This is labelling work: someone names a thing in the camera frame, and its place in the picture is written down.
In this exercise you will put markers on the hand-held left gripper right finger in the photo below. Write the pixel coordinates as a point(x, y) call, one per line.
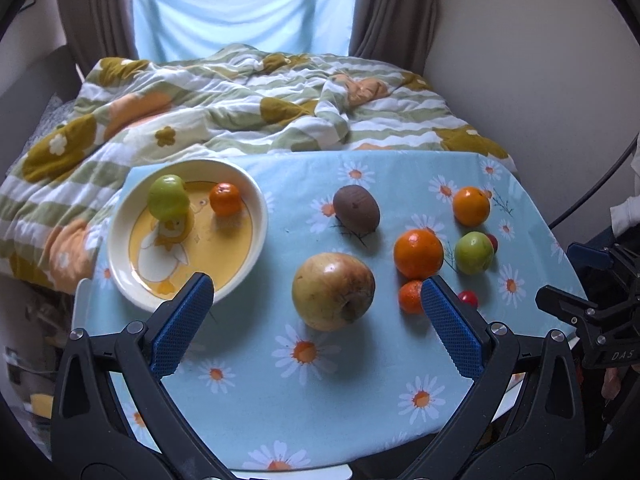
point(450, 325)

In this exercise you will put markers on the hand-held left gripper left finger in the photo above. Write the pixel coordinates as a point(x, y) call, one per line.
point(182, 325)

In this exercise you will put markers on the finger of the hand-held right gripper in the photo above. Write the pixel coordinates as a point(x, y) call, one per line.
point(565, 305)
point(590, 256)

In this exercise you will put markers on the red cherry tomato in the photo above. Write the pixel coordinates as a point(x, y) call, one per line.
point(493, 242)
point(469, 298)

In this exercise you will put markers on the small tangerine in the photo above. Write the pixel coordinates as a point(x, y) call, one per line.
point(411, 297)

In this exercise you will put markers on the green apple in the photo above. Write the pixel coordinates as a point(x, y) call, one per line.
point(472, 253)
point(167, 196)

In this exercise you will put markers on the white bowl with duck print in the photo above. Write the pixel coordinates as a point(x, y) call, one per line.
point(200, 250)

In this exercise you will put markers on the large dark orange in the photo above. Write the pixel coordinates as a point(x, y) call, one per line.
point(419, 253)

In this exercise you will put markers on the light orange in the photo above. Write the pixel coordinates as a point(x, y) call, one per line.
point(471, 206)

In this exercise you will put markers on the large yellow apple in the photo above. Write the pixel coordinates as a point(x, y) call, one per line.
point(332, 290)

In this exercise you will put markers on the medium tangerine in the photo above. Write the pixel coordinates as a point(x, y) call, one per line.
point(226, 199)

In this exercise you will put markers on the brown kiwi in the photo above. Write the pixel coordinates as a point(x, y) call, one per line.
point(356, 208)

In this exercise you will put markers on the person's right hand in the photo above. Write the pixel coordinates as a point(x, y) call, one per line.
point(612, 384)

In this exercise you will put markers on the white garment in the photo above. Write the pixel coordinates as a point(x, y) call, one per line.
point(625, 216)

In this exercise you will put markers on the blue daisy print tablecloth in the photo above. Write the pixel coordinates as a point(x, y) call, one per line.
point(280, 210)

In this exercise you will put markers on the green striped flower blanket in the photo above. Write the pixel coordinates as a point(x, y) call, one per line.
point(225, 105)

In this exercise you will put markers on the grey patterned bed sheet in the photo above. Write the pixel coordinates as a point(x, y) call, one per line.
point(52, 115)

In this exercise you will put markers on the brown curtain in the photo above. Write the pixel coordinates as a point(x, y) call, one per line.
point(95, 10)
point(395, 10)

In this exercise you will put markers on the light blue curtain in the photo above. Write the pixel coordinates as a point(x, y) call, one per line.
point(240, 5)

